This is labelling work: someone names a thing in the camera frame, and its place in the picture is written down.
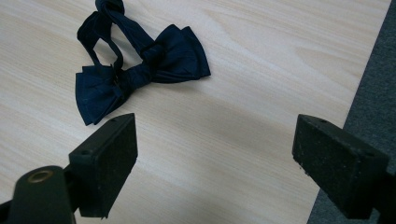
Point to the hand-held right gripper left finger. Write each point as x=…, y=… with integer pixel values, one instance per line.
x=104, y=165

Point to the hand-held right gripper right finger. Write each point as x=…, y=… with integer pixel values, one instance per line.
x=337, y=168

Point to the navy blue bow tie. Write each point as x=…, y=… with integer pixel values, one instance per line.
x=174, y=59

